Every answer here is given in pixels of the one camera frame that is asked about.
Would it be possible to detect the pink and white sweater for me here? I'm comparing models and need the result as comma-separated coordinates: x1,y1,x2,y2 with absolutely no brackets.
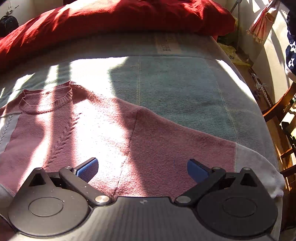
0,81,286,241

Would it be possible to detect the wooden chair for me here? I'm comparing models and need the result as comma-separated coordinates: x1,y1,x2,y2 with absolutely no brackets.
262,83,295,191

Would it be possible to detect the green plaid bed blanket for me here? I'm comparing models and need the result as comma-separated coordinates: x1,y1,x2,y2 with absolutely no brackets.
1,33,278,166

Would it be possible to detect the navy star-patterned garment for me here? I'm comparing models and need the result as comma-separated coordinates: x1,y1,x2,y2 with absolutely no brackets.
285,11,295,75

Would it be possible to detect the right orange curtain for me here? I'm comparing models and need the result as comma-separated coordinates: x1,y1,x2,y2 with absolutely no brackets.
247,0,280,44

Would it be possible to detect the red duvet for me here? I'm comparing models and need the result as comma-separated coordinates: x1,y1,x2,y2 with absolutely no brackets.
1,1,235,71

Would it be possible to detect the black backpack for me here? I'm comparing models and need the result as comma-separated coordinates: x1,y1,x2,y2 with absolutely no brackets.
0,6,19,38

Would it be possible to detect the metal drying rack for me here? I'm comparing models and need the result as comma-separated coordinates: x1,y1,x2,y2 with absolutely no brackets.
230,0,242,50

